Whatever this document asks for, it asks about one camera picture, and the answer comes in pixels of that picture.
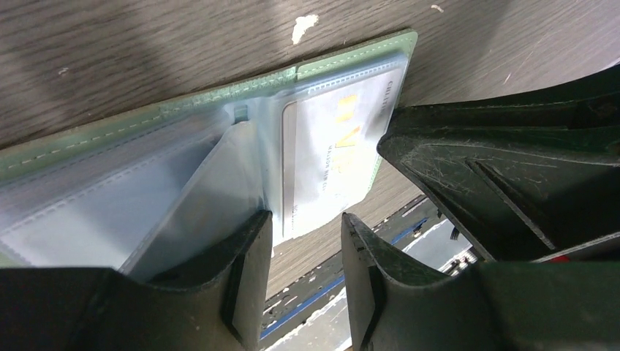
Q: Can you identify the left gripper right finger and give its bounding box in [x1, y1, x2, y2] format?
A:
[341, 213, 620, 351]

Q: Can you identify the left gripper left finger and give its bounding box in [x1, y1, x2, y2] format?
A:
[1, 211, 272, 350]

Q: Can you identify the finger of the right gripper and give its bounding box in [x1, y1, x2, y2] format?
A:
[377, 66, 619, 261]

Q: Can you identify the white credit card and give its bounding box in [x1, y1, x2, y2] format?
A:
[280, 64, 403, 240]

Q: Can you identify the aluminium rail frame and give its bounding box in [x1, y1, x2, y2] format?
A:
[260, 214, 479, 350]

